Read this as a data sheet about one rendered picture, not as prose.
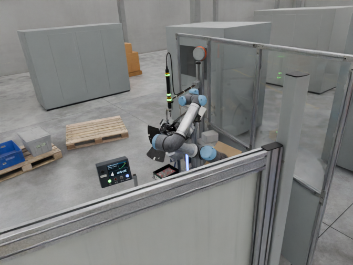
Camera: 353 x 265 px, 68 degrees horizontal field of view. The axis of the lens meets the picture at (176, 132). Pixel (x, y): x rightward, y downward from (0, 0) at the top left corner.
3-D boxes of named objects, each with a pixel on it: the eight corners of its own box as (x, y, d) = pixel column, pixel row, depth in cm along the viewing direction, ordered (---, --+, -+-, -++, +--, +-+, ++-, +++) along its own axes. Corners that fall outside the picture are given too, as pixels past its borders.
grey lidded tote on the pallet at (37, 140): (44, 140, 518) (39, 125, 504) (56, 150, 478) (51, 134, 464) (21, 147, 492) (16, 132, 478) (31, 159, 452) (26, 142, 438)
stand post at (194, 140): (195, 200, 354) (193, 122, 304) (198, 204, 347) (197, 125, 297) (192, 201, 353) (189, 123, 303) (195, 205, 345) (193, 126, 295)
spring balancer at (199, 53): (195, 59, 311) (192, 61, 305) (194, 46, 304) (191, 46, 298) (207, 60, 303) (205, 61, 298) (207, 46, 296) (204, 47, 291)
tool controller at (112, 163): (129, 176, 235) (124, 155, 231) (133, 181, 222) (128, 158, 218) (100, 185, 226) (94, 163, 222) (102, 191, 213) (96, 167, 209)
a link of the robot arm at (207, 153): (218, 165, 210) (209, 159, 200) (204, 162, 219) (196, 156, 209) (222, 151, 212) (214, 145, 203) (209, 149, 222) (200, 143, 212)
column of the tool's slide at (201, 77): (200, 184, 386) (197, 60, 308) (205, 185, 382) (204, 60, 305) (198, 186, 381) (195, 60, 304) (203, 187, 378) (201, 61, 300)
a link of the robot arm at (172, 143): (172, 149, 171) (203, 91, 187) (161, 146, 178) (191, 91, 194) (181, 158, 178) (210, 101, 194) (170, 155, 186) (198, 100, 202)
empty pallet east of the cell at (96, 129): (120, 120, 625) (119, 115, 619) (128, 137, 540) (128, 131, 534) (67, 130, 589) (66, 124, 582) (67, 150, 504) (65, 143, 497)
